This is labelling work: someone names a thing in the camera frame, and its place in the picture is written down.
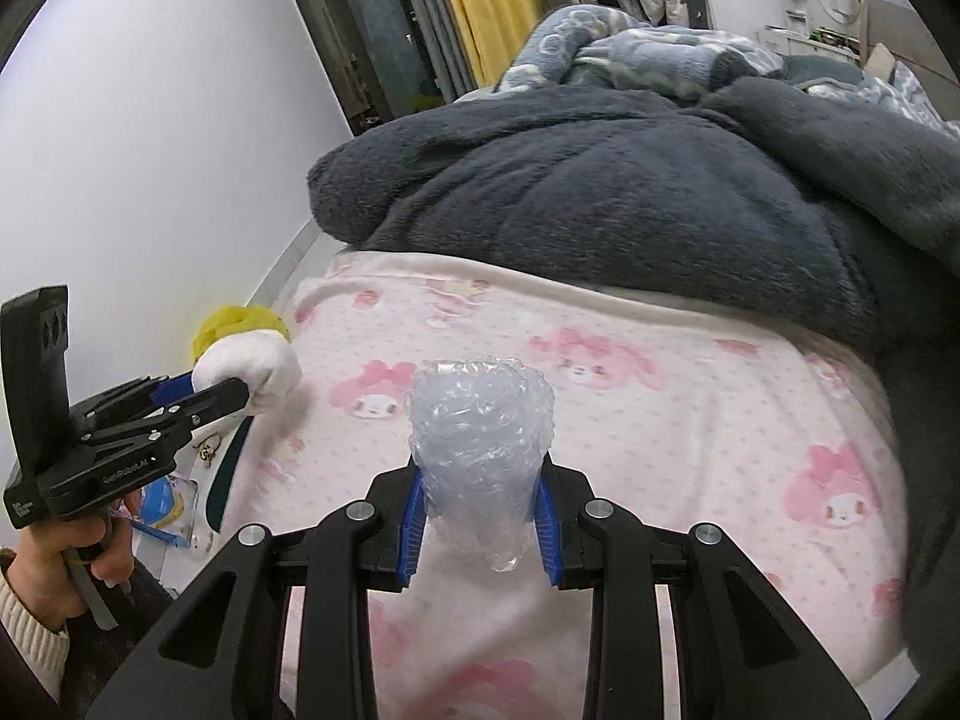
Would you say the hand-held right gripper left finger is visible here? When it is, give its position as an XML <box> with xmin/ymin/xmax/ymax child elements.
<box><xmin>86</xmin><ymin>465</ymin><xmax>432</xmax><ymax>720</ymax></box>

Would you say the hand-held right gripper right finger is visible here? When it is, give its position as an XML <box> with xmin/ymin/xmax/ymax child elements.
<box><xmin>532</xmin><ymin>454</ymin><xmax>863</xmax><ymax>720</ymax></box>

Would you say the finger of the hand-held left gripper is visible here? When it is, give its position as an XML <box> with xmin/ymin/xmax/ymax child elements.
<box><xmin>71</xmin><ymin>371</ymin><xmax>200</xmax><ymax>425</ymax></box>
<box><xmin>75</xmin><ymin>379</ymin><xmax>252</xmax><ymax>466</ymax></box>

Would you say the white cloth ball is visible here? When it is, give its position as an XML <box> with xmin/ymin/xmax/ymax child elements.
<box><xmin>193</xmin><ymin>330</ymin><xmax>301</xmax><ymax>413</ymax></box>

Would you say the clear bubble wrap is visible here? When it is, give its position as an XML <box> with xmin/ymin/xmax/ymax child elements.
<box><xmin>409</xmin><ymin>356</ymin><xmax>554</xmax><ymax>575</ymax></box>

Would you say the person's left forearm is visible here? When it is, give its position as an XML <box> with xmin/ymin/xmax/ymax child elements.
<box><xmin>0</xmin><ymin>551</ymin><xmax>70</xmax><ymax>702</ymax></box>

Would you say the person's left hand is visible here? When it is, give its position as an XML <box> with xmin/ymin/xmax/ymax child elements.
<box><xmin>13</xmin><ymin>491</ymin><xmax>134</xmax><ymax>629</ymax></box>

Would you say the blue snack packet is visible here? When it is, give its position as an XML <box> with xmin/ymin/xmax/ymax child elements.
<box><xmin>127</xmin><ymin>474</ymin><xmax>202</xmax><ymax>550</ymax></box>

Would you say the pink printed blanket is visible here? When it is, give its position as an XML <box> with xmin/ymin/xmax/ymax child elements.
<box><xmin>217</xmin><ymin>251</ymin><xmax>912</xmax><ymax>720</ymax></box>

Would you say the dark grey fleece blanket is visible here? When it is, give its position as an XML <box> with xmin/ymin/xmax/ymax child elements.
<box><xmin>307</xmin><ymin>75</ymin><xmax>960</xmax><ymax>368</ymax></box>

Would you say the glass balcony door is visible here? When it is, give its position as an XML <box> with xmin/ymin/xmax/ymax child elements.
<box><xmin>274</xmin><ymin>0</ymin><xmax>451</xmax><ymax>140</ymax></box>

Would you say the grey curtain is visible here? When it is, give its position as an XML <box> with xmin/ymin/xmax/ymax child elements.
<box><xmin>390</xmin><ymin>0</ymin><xmax>481</xmax><ymax>102</ymax></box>

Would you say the yellow curtain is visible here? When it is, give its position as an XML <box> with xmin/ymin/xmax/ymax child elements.
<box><xmin>424</xmin><ymin>0</ymin><xmax>545</xmax><ymax>87</ymax></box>

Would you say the blue cloud fleece blanket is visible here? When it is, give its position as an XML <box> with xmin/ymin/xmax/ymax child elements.
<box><xmin>495</xmin><ymin>4</ymin><xmax>788</xmax><ymax>102</ymax></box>

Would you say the dark teal pillow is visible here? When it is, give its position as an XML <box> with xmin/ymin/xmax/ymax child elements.
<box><xmin>784</xmin><ymin>52</ymin><xmax>867</xmax><ymax>87</ymax></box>

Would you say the white vanity table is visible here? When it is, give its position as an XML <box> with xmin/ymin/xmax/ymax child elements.
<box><xmin>757</xmin><ymin>0</ymin><xmax>860</xmax><ymax>61</ymax></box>

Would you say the blue wave patterned duvet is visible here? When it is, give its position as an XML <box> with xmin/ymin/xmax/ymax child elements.
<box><xmin>806</xmin><ymin>60</ymin><xmax>946</xmax><ymax>125</ymax></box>

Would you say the beige pillow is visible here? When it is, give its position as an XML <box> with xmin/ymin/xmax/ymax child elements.
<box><xmin>862</xmin><ymin>41</ymin><xmax>901</xmax><ymax>80</ymax></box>

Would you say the beige bed headboard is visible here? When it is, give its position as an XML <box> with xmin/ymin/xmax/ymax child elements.
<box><xmin>866</xmin><ymin>0</ymin><xmax>960</xmax><ymax>83</ymax></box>

